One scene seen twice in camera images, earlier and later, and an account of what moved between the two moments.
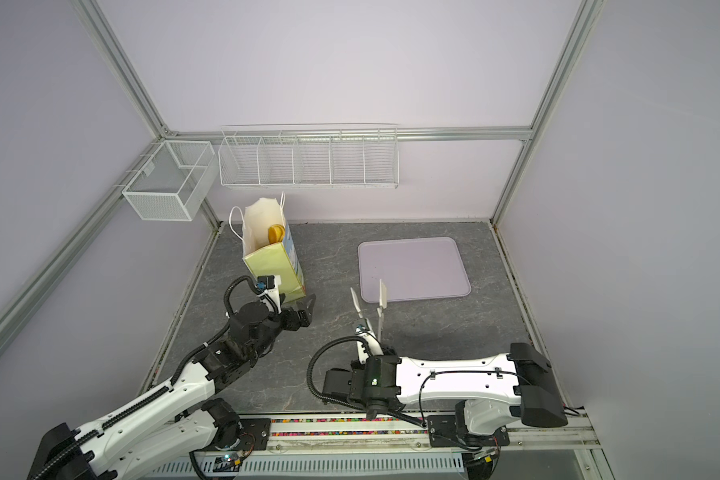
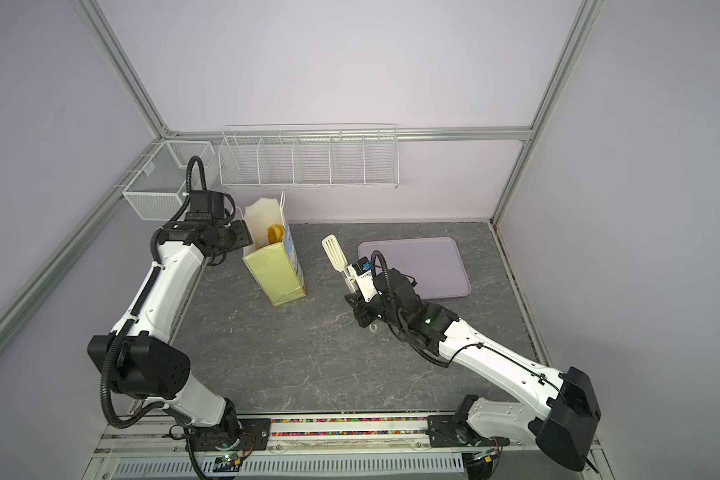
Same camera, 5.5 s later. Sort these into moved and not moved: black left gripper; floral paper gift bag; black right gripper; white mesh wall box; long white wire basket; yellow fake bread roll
Moved: black left gripper; black right gripper
Not moved: long white wire basket; white mesh wall box; floral paper gift bag; yellow fake bread roll
